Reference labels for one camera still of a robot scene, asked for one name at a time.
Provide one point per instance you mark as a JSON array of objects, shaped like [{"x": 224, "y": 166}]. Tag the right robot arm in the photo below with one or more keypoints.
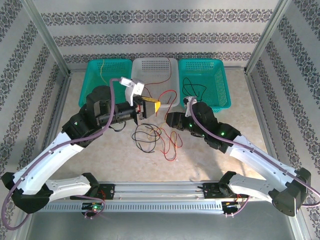
[{"x": 262, "y": 162}]

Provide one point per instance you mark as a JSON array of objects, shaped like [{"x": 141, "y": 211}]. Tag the grey metal sheet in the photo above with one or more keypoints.
[{"x": 160, "y": 227}]

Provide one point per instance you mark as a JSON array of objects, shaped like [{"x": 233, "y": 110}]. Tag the small circuit board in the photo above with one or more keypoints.
[
  {"x": 93, "y": 207},
  {"x": 230, "y": 204}
]

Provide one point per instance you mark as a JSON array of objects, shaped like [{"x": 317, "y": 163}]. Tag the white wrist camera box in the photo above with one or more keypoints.
[
  {"x": 132, "y": 87},
  {"x": 191, "y": 99}
]

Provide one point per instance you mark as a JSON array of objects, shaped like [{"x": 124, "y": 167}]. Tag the aluminium side rail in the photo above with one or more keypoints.
[
  {"x": 61, "y": 100},
  {"x": 257, "y": 107}
]

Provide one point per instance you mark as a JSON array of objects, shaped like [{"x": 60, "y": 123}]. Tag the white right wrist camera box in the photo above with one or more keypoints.
[{"x": 191, "y": 99}]

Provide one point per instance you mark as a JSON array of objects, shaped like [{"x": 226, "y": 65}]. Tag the teal plastic basket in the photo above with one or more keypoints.
[
  {"x": 212, "y": 75},
  {"x": 117, "y": 67}
]

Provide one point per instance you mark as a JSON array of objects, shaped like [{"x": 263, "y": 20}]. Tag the aluminium frame post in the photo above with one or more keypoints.
[
  {"x": 47, "y": 35},
  {"x": 267, "y": 35}
]

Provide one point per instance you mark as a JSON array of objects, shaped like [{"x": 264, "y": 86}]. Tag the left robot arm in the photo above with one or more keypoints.
[{"x": 50, "y": 160}]

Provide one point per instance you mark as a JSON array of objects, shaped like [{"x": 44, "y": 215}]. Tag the long aluminium base rail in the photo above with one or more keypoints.
[{"x": 160, "y": 187}]

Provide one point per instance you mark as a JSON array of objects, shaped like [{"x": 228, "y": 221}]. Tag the white plastic basket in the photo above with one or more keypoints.
[{"x": 155, "y": 67}]

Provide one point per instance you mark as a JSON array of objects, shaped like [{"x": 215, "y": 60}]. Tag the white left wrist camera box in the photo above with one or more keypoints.
[{"x": 132, "y": 87}]

